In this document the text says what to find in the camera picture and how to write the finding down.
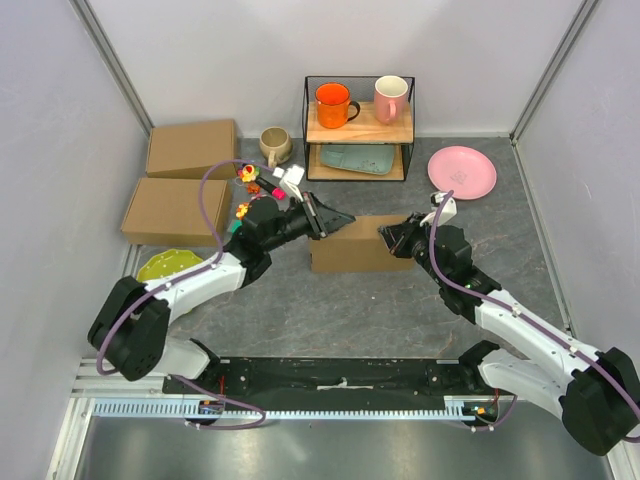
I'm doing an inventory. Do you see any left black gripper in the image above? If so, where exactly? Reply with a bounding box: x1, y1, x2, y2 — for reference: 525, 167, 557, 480
265, 192, 357, 253

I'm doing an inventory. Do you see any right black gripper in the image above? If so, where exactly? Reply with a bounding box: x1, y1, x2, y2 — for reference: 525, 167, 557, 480
376, 213, 446, 286

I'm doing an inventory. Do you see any cardboard box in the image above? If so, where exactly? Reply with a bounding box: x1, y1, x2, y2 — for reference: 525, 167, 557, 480
121, 178, 232, 247
146, 119, 238, 180
309, 215, 415, 273

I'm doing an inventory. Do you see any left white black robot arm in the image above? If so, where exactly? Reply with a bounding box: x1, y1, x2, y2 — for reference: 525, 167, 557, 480
88, 192, 355, 393

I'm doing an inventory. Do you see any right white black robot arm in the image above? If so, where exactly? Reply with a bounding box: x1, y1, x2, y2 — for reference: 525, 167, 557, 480
378, 214, 639, 456

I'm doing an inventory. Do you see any yellow flower plush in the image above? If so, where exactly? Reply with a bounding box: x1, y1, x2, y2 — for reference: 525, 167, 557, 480
235, 202, 250, 220

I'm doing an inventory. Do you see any teal block toy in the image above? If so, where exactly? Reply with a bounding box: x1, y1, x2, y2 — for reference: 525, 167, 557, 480
229, 221, 242, 233

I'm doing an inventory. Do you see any pink black highlighter pen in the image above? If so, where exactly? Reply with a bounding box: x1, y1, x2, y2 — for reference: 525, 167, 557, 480
255, 177, 287, 200

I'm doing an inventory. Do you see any rainbow flower plush top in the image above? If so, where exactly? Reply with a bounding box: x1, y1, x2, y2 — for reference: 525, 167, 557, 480
237, 163, 260, 183

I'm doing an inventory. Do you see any beige ceramic mug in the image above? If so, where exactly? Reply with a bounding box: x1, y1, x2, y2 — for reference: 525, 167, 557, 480
259, 127, 293, 168

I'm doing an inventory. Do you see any pink round plate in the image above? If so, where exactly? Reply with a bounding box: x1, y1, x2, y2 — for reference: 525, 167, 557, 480
427, 146, 497, 200

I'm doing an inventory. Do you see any green dotted plate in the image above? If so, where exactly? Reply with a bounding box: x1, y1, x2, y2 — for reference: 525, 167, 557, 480
136, 249, 203, 283

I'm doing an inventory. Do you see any teal rectangular ceramic plate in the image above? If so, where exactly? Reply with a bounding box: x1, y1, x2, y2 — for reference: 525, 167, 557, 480
319, 144, 395, 175

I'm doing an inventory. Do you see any orange enamel mug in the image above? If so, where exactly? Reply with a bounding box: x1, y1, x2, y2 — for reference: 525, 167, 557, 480
315, 82, 361, 129

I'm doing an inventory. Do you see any pink ceramic mug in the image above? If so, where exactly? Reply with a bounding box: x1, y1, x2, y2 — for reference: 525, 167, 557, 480
374, 75, 409, 124

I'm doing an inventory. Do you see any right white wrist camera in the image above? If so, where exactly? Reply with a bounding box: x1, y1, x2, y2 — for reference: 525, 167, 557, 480
420, 191, 457, 226

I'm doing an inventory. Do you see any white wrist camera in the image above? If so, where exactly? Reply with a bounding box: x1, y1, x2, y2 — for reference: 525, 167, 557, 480
420, 191, 457, 226
272, 165, 305, 202

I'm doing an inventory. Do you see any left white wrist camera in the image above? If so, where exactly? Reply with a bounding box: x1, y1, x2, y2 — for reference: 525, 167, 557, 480
272, 165, 305, 202

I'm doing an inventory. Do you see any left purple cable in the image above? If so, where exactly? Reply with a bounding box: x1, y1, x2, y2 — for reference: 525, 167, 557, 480
95, 159, 269, 431

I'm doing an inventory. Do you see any black wire wooden shelf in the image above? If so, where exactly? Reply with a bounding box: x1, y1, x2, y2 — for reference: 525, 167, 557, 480
302, 75, 416, 182

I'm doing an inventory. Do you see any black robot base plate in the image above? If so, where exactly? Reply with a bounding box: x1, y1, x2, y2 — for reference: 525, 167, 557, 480
194, 357, 495, 412

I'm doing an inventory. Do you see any grey slotted cable duct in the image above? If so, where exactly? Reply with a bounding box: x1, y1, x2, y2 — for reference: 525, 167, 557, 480
93, 397, 476, 422

